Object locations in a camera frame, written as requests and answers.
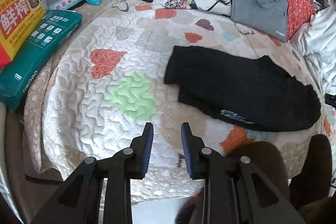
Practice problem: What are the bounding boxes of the pastel paint palette box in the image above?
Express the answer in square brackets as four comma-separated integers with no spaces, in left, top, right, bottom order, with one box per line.
[49,0,83,10]

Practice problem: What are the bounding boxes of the grey laptop sleeve bag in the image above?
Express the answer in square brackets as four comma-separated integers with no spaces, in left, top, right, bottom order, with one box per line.
[231,0,288,43]

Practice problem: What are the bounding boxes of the black pants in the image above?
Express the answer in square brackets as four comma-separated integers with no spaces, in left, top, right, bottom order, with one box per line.
[164,46,321,132]

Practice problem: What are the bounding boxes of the yellow red coconut box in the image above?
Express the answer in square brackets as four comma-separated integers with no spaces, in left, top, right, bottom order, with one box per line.
[1,0,46,68]

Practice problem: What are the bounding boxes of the light grey blanket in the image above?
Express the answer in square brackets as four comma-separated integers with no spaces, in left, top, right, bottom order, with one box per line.
[290,0,336,96]

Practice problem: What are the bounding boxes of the red floral pillow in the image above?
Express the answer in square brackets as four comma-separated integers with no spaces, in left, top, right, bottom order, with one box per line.
[287,0,316,40]

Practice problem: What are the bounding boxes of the green cardboard box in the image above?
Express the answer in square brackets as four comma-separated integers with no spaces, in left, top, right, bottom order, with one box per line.
[0,10,83,111]

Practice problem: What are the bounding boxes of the heart pattern quilt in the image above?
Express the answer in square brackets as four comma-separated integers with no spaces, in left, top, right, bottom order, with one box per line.
[24,0,335,203]

